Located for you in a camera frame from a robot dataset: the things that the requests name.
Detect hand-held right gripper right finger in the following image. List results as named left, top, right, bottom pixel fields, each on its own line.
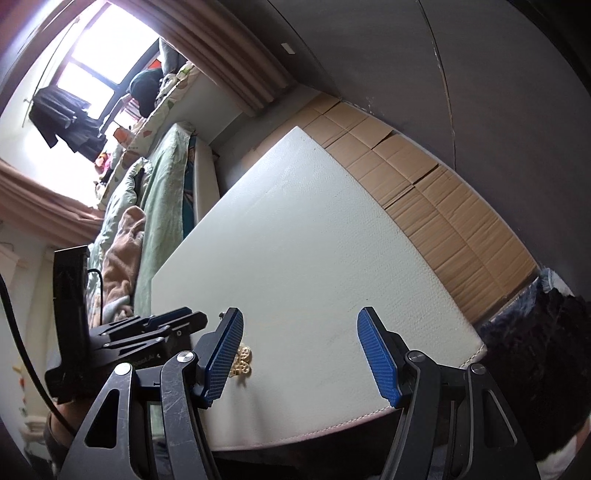
left=356, top=306, right=541, bottom=480

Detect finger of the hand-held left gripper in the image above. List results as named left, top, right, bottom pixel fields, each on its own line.
left=95, top=306, right=194, bottom=335
left=102, top=312, right=208, bottom=356

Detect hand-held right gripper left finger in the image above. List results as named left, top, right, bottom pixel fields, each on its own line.
left=60, top=307, right=245, bottom=480

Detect gold filigree jewelry piece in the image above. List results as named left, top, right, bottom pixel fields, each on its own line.
left=232, top=346, right=254, bottom=377

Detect person's left forearm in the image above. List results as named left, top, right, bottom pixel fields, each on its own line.
left=44, top=399, right=93, bottom=472

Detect pink fleece blanket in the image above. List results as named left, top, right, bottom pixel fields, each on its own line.
left=88, top=205, right=148, bottom=333

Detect pink curtain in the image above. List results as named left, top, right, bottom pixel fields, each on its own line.
left=115, top=0, right=305, bottom=116
left=0, top=159, right=105, bottom=250

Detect light green printed quilt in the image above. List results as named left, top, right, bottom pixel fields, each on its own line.
left=88, top=159, right=153, bottom=259

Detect bed with green sheet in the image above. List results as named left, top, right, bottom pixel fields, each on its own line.
left=88, top=122, right=220, bottom=324

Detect white leather table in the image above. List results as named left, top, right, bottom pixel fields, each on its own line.
left=151, top=126, right=488, bottom=450

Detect flattened cardboard sheets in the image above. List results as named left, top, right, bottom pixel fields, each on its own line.
left=240, top=92, right=539, bottom=324

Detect dark fuzzy cloth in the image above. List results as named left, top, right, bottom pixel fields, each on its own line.
left=475, top=268, right=591, bottom=467

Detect hanging dark clothes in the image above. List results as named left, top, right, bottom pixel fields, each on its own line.
left=28, top=88, right=107, bottom=160

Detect printed window seat cushion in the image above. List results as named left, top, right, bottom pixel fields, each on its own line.
left=99, top=62, right=204, bottom=195

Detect dark bag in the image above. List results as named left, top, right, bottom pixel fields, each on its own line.
left=129, top=69, right=162, bottom=118

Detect dark framed window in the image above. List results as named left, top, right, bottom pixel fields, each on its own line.
left=23, top=0, right=162, bottom=153

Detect grey pillow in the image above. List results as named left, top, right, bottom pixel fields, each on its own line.
left=158, top=38, right=185, bottom=77

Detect grey wardrobe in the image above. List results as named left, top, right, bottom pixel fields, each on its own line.
left=217, top=0, right=591, bottom=296

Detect black cable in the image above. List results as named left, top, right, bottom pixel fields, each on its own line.
left=0, top=269, right=106, bottom=437

